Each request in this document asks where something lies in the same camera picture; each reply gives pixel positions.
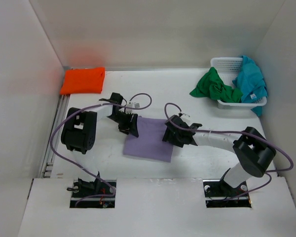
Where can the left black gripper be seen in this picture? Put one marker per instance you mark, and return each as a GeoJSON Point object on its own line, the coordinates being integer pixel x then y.
{"type": "Point", "coordinates": [130, 126]}

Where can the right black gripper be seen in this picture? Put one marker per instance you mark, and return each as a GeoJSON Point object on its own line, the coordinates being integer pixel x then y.
{"type": "Point", "coordinates": [168, 136]}

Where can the lavender t shirt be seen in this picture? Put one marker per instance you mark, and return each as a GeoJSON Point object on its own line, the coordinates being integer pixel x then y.
{"type": "Point", "coordinates": [149, 143]}

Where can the orange t shirt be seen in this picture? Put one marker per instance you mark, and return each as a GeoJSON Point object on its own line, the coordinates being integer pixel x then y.
{"type": "Point", "coordinates": [83, 81]}

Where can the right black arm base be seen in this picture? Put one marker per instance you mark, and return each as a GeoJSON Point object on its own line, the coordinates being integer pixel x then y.
{"type": "Point", "coordinates": [219, 195]}

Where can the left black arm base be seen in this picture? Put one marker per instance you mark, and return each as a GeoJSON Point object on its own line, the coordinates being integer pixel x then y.
{"type": "Point", "coordinates": [94, 194]}

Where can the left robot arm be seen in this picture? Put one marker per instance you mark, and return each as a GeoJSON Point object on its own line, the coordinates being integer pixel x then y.
{"type": "Point", "coordinates": [79, 129]}

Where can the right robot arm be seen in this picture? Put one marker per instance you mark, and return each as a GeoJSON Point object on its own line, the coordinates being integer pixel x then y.
{"type": "Point", "coordinates": [254, 156]}

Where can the green t shirt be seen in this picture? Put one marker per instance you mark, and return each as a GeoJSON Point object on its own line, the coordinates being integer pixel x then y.
{"type": "Point", "coordinates": [213, 87]}

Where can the white laundry basket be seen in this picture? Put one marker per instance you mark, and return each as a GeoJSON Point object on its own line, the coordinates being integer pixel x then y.
{"type": "Point", "coordinates": [228, 69]}

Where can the teal t shirt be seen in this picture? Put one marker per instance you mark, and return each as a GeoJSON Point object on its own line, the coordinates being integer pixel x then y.
{"type": "Point", "coordinates": [250, 81]}

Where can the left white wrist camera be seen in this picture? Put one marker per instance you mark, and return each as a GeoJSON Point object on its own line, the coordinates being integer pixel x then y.
{"type": "Point", "coordinates": [133, 105]}

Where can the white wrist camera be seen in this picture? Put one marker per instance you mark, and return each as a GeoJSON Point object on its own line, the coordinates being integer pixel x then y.
{"type": "Point", "coordinates": [183, 115]}
{"type": "Point", "coordinates": [133, 105]}

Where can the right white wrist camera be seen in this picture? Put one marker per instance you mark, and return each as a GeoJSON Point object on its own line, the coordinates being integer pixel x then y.
{"type": "Point", "coordinates": [183, 115]}

